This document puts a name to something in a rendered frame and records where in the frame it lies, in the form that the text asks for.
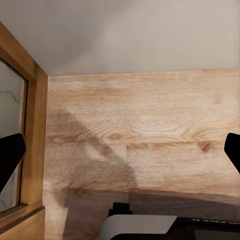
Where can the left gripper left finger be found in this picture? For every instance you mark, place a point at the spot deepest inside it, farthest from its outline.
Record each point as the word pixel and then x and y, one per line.
pixel 12 149

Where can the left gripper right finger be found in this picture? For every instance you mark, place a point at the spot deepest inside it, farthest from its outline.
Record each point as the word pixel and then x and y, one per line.
pixel 232 149

